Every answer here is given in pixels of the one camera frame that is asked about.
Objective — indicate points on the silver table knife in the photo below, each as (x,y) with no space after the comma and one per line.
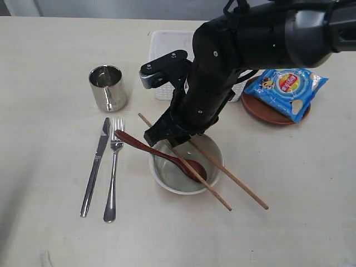
(103,140)

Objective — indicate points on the blue chips bag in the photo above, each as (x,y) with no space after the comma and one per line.
(288,91)

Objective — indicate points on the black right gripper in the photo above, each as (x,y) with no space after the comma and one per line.
(194,111)

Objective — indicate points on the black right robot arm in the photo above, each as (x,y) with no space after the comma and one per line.
(235,46)

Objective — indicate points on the brown round plate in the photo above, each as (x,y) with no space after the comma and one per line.
(261,110)

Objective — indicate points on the dark red wooden spoon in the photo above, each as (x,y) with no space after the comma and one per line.
(192,169)

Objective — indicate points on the silver fork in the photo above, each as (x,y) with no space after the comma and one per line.
(116,145)

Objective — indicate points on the white floral ceramic bowl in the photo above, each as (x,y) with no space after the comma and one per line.
(171,178)

